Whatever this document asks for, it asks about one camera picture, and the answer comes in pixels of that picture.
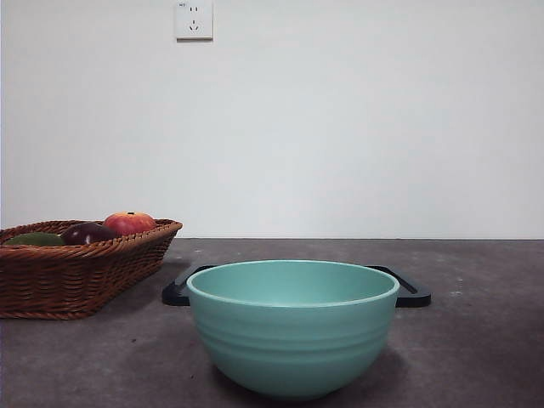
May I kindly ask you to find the red yellow apple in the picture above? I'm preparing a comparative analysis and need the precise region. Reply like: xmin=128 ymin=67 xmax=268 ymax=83
xmin=103 ymin=211 xmax=157 ymax=236

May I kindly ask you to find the teal ceramic bowl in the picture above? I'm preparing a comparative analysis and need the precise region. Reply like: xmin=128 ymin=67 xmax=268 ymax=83
xmin=185 ymin=259 xmax=400 ymax=402

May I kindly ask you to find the white wall power outlet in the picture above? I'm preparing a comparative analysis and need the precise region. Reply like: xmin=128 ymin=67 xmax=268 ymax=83
xmin=176 ymin=0 xmax=214 ymax=43

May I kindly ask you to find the dark teal rectangular tray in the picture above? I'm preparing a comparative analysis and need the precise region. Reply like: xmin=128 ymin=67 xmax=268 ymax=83
xmin=161 ymin=263 xmax=433 ymax=308

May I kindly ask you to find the green avocado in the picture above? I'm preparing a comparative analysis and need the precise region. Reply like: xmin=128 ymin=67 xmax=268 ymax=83
xmin=3 ymin=231 xmax=65 ymax=247

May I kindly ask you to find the brown wicker basket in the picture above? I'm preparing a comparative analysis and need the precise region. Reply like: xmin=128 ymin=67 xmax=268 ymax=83
xmin=0 ymin=218 xmax=184 ymax=320

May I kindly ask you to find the dark red plum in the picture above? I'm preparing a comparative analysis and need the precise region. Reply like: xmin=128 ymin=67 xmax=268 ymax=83
xmin=60 ymin=222 xmax=118 ymax=247

